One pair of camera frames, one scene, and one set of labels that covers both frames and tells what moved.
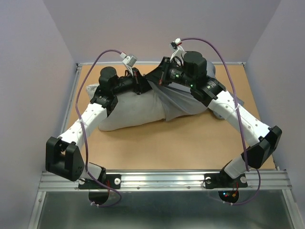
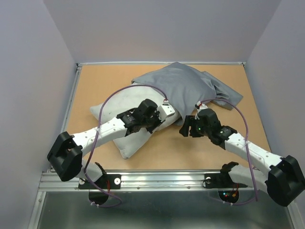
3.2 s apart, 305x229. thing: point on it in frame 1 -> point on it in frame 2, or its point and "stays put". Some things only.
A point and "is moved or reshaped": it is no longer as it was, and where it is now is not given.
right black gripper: x=160 y=75 -> x=184 y=130
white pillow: x=133 y=111 is moved or reshaped
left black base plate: x=113 y=181 stays put
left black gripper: x=140 y=85 -> x=158 y=121
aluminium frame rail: x=169 y=181 stays put
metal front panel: x=163 y=210 stays put
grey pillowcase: x=179 y=102 is moved or reshaped
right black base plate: x=223 y=180 stays put
